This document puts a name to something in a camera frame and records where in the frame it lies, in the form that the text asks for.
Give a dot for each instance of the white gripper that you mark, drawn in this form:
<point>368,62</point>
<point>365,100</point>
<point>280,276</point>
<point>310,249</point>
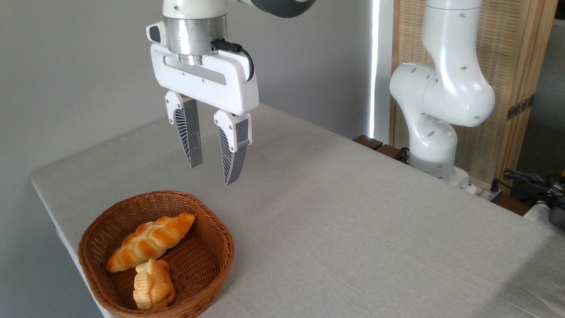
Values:
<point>207,81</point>

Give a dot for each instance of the small pale bread piece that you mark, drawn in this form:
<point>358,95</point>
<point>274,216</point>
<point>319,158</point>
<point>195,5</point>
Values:
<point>152,287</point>

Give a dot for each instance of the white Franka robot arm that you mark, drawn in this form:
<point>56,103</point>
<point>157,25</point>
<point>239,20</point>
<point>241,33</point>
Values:
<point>441,88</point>

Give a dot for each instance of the long braided bread loaf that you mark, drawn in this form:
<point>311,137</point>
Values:
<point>150,240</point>

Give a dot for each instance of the brown woven wicker basket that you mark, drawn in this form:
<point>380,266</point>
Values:
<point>198,265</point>

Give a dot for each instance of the dark wooden block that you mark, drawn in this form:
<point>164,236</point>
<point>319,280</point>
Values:
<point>368,141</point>
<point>390,152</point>

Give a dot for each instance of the grey tablecloth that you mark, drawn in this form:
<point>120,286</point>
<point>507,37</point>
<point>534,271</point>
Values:
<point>353,243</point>

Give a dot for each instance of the white power strip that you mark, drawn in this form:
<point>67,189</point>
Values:
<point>483,192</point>

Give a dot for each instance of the metal screen hinge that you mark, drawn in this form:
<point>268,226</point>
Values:
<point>521,107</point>

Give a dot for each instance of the dark grey container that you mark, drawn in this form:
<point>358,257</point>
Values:
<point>558,216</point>

